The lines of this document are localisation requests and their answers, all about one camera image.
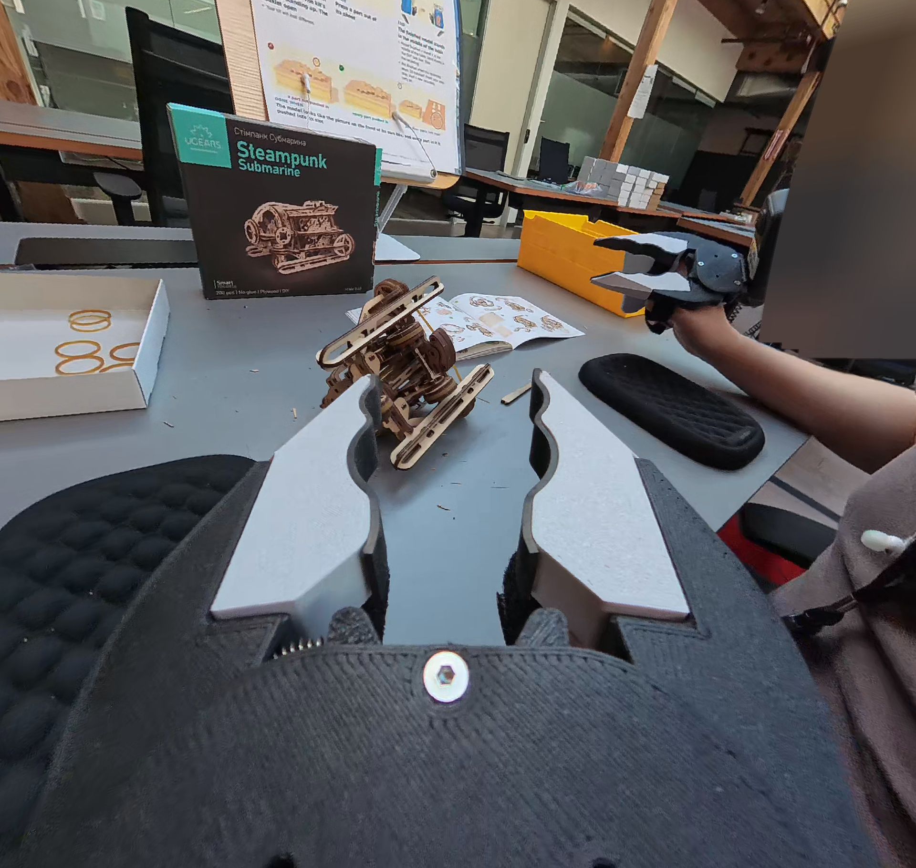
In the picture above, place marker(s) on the black computer monitor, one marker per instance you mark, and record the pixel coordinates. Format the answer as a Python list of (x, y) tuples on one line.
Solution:
[(179, 117)]

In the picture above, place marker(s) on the person's right hand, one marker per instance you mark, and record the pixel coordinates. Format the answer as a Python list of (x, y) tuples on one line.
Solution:
[(705, 330)]

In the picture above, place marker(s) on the wooden mechanical model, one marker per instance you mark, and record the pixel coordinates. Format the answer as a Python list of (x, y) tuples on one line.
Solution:
[(401, 367)]

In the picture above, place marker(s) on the black office chair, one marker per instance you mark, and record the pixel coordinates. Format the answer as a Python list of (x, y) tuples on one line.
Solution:
[(481, 167)]

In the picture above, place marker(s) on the yellow plastic bin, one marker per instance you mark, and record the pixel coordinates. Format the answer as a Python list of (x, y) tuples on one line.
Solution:
[(558, 245)]

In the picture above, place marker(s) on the stack of white boxes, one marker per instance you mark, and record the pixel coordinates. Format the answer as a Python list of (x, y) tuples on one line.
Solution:
[(622, 180)]

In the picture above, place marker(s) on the white cardboard box tray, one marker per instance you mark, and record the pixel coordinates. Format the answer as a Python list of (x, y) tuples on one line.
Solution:
[(43, 353)]

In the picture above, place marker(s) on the wooden background desk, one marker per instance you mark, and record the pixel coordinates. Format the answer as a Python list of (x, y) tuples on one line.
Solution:
[(544, 185)]

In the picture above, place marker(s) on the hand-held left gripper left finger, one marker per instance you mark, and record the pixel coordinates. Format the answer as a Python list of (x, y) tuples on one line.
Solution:
[(300, 517)]

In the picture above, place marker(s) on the person's brown hoodie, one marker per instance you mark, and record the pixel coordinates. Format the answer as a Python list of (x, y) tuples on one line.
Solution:
[(866, 653)]

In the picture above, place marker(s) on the small wooden stick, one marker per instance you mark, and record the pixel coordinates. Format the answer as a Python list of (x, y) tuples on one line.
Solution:
[(517, 394)]

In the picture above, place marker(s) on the black round stool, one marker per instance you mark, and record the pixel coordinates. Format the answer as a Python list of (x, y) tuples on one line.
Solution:
[(118, 192)]

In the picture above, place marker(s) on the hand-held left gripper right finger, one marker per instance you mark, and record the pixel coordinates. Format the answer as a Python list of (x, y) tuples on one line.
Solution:
[(597, 517)]

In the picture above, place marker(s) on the open instruction booklet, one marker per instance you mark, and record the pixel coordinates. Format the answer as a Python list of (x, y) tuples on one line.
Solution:
[(501, 317)]

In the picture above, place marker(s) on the person's right forearm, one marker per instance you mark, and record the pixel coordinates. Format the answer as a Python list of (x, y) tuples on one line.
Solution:
[(823, 403)]

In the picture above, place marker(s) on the wooden support post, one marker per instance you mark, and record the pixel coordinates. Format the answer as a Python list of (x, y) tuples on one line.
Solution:
[(644, 59)]

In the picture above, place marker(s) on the silver board stand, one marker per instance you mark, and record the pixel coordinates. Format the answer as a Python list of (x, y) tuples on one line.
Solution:
[(395, 231)]

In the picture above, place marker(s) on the printed instruction board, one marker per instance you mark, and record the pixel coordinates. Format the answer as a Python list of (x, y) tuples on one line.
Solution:
[(358, 45)]

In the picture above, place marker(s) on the black model kit box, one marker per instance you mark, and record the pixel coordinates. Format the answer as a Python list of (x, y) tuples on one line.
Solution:
[(279, 203)]

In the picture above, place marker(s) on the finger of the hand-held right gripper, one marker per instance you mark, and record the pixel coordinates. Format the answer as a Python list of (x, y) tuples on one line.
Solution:
[(655, 244), (648, 283)]

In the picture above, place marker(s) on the tan rubber band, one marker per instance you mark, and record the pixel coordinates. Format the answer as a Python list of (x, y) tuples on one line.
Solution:
[(90, 311), (119, 367), (79, 343)]

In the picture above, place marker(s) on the red and black chair seat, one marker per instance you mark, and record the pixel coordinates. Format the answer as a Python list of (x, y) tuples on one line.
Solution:
[(773, 539)]

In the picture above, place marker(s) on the paper sheet on post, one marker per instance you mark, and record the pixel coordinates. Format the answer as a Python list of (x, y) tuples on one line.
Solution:
[(642, 92)]

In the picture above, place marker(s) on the black oval wrist rest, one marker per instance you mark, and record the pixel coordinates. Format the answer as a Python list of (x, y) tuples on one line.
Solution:
[(673, 410)]

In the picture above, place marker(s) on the black bumpy wrist rest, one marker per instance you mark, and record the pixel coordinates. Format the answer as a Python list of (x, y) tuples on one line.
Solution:
[(79, 567)]

